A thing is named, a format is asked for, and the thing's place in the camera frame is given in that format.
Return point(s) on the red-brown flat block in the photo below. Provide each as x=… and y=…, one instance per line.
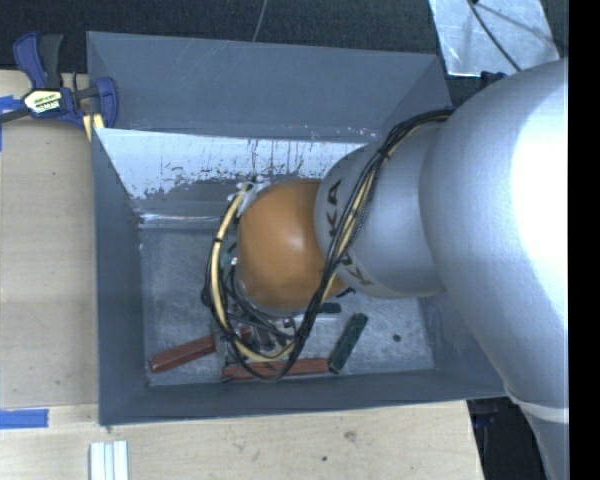
x=310, y=366
x=182, y=354

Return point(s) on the pale wood flat board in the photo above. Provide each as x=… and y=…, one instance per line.
x=45, y=268

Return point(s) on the grey metal bin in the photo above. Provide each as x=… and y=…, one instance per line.
x=190, y=83

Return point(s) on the dark green flat block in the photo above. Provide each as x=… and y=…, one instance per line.
x=331, y=308
x=348, y=343

